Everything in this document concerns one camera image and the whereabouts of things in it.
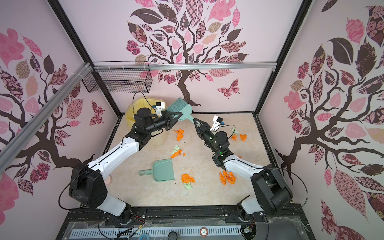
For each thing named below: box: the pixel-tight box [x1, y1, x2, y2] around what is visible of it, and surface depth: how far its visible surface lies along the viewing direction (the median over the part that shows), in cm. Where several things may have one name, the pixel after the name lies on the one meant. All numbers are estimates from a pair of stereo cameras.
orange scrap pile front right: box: [219, 170, 237, 186], surface depth 87 cm
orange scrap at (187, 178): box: [181, 173, 196, 184], surface depth 87 cm
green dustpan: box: [138, 158, 175, 181], surface depth 92 cm
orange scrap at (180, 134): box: [173, 128, 185, 142], surface depth 107 cm
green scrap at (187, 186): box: [182, 182, 193, 191], surface depth 84 cm
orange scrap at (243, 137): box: [239, 133, 248, 142], surface depth 109 cm
